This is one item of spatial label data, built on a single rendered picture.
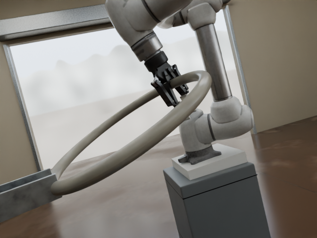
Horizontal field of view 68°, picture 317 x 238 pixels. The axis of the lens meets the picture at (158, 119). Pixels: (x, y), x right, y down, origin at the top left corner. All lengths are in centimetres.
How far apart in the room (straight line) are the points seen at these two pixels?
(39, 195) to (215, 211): 90
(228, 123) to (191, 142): 21
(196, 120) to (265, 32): 556
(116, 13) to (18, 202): 53
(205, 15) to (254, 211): 98
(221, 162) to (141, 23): 80
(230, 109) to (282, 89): 548
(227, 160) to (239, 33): 524
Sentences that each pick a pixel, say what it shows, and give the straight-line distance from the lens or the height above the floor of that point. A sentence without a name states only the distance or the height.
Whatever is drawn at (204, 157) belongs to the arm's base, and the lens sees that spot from 129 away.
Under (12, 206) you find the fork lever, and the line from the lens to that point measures 54.
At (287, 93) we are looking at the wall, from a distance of 676.
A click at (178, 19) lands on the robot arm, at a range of 125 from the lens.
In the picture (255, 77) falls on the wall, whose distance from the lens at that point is 628.
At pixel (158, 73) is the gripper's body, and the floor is 129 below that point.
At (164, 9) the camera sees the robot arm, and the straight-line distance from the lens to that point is 71.
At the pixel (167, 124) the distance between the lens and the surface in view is 40.
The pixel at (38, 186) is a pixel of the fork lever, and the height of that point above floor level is 109.
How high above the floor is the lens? 119
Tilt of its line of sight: 3 degrees down
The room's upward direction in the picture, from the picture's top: 14 degrees counter-clockwise
